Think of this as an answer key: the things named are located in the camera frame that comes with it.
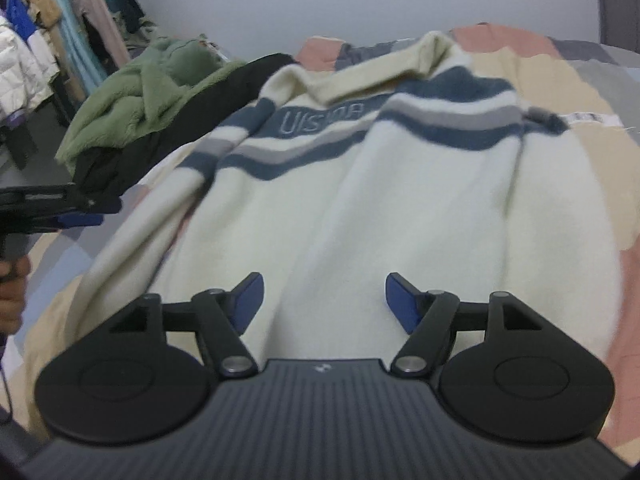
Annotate dark hanging garment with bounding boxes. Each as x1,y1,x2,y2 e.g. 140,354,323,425
112,0,148,38

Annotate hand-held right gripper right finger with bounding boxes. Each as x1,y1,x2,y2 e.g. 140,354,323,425
385,272,547,378

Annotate green fleece jacket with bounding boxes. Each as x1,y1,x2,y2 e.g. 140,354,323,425
55,35,248,166

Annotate patchwork bed sheet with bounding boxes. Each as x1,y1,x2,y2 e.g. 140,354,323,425
0,22,640,466

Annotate cream sweater with blue stripes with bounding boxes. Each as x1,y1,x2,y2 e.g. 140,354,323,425
75,30,626,376

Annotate white puffer jacket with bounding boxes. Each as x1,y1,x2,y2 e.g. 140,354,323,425
0,14,55,117

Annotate dark cabinet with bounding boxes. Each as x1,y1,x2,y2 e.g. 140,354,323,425
594,0,640,55

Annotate black garment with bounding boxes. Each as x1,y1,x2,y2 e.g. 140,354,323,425
72,52,301,201

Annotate person's left hand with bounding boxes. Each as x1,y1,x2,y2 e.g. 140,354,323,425
0,254,32,337

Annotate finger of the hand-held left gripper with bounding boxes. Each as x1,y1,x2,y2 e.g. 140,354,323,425
55,192,124,229

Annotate beige pink hanging garment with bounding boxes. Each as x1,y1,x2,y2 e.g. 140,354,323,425
67,0,132,71

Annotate light blue hanging garment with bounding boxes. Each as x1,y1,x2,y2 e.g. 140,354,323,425
42,0,108,97

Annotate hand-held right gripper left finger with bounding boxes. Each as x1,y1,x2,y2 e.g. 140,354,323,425
110,272,264,378

